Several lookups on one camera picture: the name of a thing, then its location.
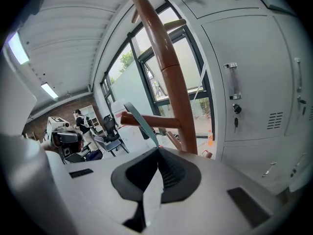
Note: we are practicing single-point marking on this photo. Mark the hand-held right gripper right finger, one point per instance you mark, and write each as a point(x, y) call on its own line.
point(207, 199)

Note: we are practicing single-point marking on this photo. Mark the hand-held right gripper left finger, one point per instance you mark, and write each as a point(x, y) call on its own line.
point(97, 192)

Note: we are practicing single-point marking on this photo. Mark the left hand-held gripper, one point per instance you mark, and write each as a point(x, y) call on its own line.
point(66, 141)

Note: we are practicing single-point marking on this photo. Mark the blue umbrella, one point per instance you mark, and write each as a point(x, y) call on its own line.
point(141, 121)

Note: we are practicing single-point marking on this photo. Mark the brown wooden coat rack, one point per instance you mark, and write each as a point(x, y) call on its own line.
point(171, 82)

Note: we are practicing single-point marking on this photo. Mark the black office chair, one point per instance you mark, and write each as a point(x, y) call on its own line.
point(93, 154)

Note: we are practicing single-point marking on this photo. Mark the blue-grey chair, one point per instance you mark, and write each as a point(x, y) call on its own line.
point(111, 143)

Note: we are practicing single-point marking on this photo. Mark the black chair with jacket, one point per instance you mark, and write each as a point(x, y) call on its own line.
point(110, 127)

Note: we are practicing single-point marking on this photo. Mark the ceiling light panel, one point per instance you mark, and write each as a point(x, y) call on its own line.
point(18, 48)
point(49, 90)

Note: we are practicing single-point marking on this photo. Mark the orange drink bottle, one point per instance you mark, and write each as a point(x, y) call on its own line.
point(210, 138)

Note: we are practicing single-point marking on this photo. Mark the thin white rod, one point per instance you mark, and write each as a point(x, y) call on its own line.
point(199, 82)

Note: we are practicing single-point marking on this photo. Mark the grey metal locker cabinet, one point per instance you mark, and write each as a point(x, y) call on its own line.
point(256, 82)

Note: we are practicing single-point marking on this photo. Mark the dark window frame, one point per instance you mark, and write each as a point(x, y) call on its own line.
point(137, 65)

